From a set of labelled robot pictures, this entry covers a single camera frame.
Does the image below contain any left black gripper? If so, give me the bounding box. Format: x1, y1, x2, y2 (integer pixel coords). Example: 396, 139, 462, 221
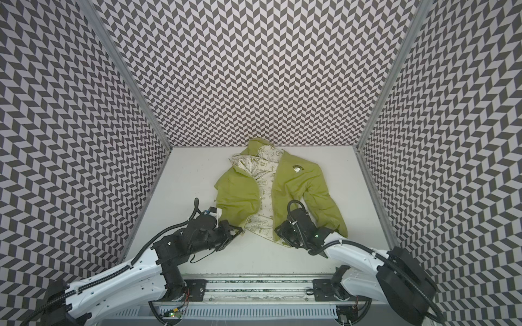
188, 219, 246, 254

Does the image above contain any green jacket with printed lining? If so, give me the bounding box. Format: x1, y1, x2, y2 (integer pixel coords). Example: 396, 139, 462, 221
214, 138, 348, 245

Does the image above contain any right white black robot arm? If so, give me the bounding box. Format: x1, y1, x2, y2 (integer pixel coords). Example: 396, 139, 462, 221
275, 208, 447, 325

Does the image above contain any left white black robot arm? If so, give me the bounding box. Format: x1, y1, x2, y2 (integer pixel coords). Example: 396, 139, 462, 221
22, 214, 243, 325

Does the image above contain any small green circuit board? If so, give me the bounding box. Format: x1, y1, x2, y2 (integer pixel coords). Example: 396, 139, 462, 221
163, 308, 184, 319

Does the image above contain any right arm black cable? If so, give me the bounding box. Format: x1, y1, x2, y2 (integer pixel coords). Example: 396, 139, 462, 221
285, 199, 447, 326

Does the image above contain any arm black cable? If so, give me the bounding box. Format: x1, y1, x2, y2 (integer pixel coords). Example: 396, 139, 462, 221
285, 199, 447, 326
20, 198, 213, 326

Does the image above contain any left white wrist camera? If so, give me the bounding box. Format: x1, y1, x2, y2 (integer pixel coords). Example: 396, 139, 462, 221
205, 206, 222, 220

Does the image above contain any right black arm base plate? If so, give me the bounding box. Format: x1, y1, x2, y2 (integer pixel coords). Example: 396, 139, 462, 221
312, 279, 356, 302

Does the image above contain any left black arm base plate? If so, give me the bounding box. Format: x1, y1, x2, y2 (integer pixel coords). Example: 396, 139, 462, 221
160, 279, 207, 302

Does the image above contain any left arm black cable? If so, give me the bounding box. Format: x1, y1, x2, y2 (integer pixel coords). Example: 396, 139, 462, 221
20, 198, 213, 326

